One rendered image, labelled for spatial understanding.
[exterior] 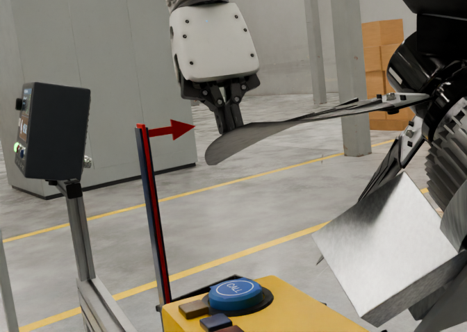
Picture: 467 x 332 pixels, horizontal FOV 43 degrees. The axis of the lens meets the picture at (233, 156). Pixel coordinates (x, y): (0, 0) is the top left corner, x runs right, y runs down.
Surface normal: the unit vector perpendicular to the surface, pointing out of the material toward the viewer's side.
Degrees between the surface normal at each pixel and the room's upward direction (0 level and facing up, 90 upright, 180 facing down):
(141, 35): 90
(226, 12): 68
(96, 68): 90
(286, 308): 0
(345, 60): 90
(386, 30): 90
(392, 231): 55
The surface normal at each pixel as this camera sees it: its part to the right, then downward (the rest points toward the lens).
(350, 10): 0.58, 0.06
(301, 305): -0.11, -0.98
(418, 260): -0.48, -0.40
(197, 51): 0.29, -0.20
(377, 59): -0.80, 0.18
